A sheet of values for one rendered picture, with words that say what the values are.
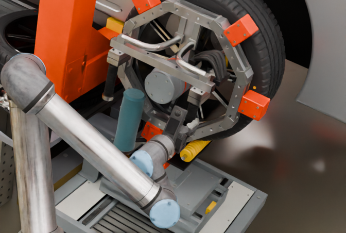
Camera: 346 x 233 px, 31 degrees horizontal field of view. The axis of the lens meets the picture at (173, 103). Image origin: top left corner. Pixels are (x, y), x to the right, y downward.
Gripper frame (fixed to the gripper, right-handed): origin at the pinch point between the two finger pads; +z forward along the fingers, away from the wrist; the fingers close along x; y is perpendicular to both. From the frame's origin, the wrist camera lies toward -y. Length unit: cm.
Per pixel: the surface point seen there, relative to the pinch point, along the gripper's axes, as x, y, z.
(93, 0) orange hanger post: -60, -16, 19
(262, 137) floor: -1, 83, 136
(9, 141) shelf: -66, 39, -17
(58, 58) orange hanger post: -63, 7, 6
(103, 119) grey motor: -51, 42, 29
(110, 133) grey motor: -43, 43, 23
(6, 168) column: -73, 62, -8
